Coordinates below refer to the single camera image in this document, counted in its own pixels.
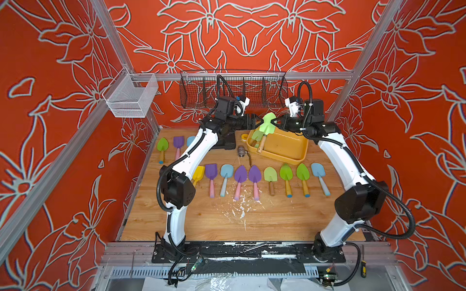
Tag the yellow plastic storage box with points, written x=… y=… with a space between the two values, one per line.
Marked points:
x=281 y=146

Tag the green shovel brown wooden handle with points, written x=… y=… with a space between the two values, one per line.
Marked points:
x=256 y=138

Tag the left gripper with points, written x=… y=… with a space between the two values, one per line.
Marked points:
x=252 y=122

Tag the black plastic tool case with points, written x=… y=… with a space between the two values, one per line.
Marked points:
x=228 y=142

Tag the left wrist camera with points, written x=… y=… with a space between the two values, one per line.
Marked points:
x=229 y=106

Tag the purple square shovel pink handle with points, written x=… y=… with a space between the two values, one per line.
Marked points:
x=211 y=173

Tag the yellow tape roll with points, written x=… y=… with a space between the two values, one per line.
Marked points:
x=244 y=137

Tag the yellow square shovel yellow handle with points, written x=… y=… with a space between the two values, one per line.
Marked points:
x=198 y=174

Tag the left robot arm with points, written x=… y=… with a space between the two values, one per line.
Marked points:
x=175 y=190

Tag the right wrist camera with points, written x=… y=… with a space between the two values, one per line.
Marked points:
x=294 y=105

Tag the black wire wall basket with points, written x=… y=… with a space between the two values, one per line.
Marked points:
x=199 y=89

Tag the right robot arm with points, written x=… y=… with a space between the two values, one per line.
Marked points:
x=363 y=197

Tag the light green shovel wooden handle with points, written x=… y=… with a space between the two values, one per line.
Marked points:
x=270 y=175

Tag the clear plastic wall bin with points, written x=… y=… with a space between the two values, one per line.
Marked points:
x=130 y=95

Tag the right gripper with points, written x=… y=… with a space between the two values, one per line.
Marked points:
x=289 y=122

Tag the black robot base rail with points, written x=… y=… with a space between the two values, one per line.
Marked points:
x=235 y=250

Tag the green shovel yellow handle box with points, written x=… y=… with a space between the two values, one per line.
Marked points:
x=162 y=147

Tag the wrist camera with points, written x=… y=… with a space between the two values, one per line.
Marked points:
x=229 y=106
x=294 y=105

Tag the yellow black screwdriver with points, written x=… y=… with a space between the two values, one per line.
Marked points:
x=363 y=269

